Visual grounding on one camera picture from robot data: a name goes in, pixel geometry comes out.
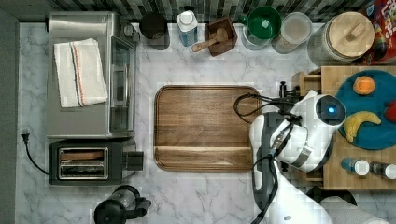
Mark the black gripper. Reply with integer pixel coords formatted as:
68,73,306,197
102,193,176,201
278,81,301,112

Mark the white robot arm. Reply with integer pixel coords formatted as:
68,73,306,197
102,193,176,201
249,90,347,224

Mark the yellow banana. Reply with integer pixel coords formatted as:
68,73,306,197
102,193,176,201
344,111,381,142

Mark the clear plastic lidded container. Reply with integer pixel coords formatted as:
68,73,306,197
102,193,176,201
272,12,313,54

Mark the orange fruit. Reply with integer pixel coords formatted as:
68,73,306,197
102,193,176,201
353,76,375,95

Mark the green mug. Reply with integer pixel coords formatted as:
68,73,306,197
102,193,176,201
239,6,282,42

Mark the glass jar wooden lid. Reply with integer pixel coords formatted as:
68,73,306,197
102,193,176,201
307,12,375,67

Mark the blue round plate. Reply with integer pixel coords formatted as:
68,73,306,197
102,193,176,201
335,70,396,150

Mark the wooden spoon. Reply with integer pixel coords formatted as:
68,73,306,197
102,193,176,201
191,28,228,52

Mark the light wooden cabinet top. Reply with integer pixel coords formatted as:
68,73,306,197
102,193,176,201
321,66,395,190

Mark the brown wooden tray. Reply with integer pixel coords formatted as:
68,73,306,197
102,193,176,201
154,85,262,172

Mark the blue spice shaker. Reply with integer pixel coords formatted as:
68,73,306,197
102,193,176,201
341,158,370,175

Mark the black paper towel holder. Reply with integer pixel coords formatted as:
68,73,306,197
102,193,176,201
306,186,357,205

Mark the red fruit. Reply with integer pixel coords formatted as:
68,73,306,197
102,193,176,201
384,100,396,122

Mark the brown wooden box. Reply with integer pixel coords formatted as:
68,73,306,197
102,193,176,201
205,16,238,57

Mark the dark spice shaker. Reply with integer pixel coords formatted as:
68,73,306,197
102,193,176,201
370,161,396,180

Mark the paper towel roll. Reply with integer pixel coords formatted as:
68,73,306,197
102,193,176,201
320,196,390,224

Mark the red cereal box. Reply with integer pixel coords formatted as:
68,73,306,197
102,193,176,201
359,0,396,65

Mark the silver toaster oven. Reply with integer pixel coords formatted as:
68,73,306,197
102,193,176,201
47,11,139,139

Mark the black coffee grinder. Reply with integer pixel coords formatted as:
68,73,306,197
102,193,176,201
93,185,151,224

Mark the black two-slot toaster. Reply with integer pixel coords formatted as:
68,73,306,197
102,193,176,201
49,138,144,186

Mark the white striped dish towel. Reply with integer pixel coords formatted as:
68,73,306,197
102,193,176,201
53,38,108,107

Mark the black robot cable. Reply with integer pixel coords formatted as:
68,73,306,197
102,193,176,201
233,92,304,224

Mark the black power plug cable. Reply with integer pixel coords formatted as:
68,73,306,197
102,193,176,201
21,129,50,175

